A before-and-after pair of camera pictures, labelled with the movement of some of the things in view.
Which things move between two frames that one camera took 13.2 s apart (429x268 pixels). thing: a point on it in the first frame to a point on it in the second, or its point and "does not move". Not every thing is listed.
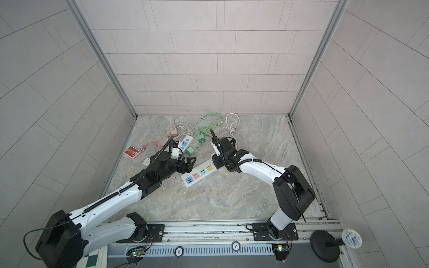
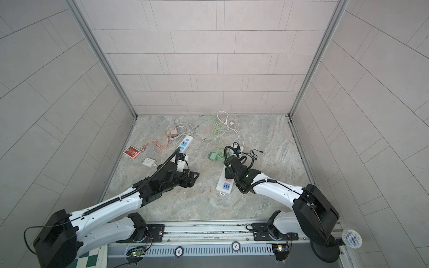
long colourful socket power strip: [199, 173] to [224, 184]
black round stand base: [325, 245] does not move
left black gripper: [189, 167] to [191, 183]
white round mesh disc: [351, 238] does not move
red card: [132, 152] does not move
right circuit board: [276, 248] does not move
